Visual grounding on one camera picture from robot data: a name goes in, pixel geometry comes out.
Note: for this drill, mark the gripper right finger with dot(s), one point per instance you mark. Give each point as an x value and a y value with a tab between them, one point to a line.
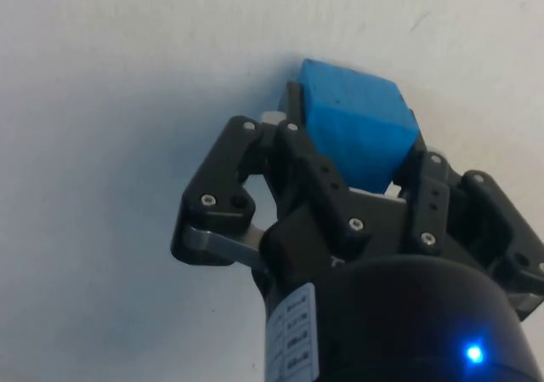
476	224

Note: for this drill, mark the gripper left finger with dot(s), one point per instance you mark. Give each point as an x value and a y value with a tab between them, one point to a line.
221	173

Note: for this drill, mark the blue cube block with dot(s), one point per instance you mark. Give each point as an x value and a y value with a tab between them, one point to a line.
358	123

